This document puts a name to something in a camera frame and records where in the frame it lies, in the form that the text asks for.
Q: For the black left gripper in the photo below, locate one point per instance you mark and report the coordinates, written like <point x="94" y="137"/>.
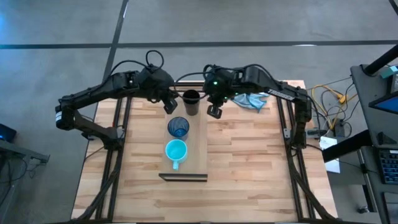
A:
<point x="155" y="82"/>

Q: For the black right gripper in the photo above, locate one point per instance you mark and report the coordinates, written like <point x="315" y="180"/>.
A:
<point x="219" y="85"/>

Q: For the tall black tumbler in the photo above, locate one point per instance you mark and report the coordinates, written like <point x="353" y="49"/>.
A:
<point x="191" y="99"/>

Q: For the blue faceted plastic cup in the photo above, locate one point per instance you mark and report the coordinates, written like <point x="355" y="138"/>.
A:
<point x="178" y="127"/>

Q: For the teal ceramic mug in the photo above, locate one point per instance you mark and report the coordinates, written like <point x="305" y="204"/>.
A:
<point x="176" y="151"/>

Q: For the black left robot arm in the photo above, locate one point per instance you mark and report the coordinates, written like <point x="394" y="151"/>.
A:
<point x="93" y="91"/>

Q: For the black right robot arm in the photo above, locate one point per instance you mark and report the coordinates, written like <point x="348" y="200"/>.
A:
<point x="280" y="91"/>

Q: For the light blue cloth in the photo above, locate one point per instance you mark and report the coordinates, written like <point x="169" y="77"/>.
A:
<point x="248" y="101"/>

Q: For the wooden tray board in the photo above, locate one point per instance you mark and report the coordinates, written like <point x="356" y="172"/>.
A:
<point x="197" y="149"/>

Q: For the white paper sheet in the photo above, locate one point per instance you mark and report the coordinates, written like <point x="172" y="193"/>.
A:
<point x="331" y="155"/>

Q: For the black power brick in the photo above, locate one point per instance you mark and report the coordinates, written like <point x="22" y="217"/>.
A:
<point x="340" y="129"/>

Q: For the black desk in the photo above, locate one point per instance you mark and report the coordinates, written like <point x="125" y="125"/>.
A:
<point x="370" y="124"/>

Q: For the black device blue light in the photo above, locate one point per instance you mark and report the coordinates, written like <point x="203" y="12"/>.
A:
<point x="6" y="133"/>

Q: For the blue screen tablet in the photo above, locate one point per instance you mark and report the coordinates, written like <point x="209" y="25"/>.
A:
<point x="387" y="104"/>

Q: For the black keyboard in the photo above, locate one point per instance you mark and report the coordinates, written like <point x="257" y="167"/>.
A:
<point x="390" y="166"/>

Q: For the black aluminium rig frame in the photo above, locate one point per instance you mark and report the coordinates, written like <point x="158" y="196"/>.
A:
<point x="113" y="174"/>

